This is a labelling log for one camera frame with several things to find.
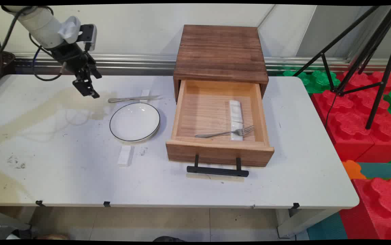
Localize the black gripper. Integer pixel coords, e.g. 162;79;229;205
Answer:
48;41;103;99

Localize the silver serrated table knife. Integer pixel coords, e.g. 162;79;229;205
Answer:
108;95;162;103

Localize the white plate with black rim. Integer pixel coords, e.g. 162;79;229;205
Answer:
109;102;161;143

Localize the silver fork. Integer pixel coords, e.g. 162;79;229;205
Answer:
195;125;256;139

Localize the long white cutlery rest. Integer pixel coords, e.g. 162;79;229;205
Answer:
229;100;244;142

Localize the white table leg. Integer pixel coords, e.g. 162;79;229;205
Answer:
276;208;337;239

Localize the large red foam block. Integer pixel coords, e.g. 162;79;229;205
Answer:
310;71;391;163

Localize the orange foam piece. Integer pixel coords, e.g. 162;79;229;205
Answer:
341;160;367;180

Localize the black tripod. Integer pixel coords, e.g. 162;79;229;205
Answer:
292;5;391;130

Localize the teal foam mat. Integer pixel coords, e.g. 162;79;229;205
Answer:
356;153;391;180

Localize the aluminium wall rail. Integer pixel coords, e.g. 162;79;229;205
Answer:
14;53;391;76

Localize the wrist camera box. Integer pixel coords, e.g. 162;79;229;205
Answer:
80;24;98;52

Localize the thin black looping cable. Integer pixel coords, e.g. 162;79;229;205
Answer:
29;33;67;82

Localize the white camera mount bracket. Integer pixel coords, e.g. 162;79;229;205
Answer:
58;16;81;43

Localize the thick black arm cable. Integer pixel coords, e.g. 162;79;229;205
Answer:
0;5;34;67

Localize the wooden drawer with black handle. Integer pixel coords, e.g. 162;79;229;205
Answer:
166;79;275;178

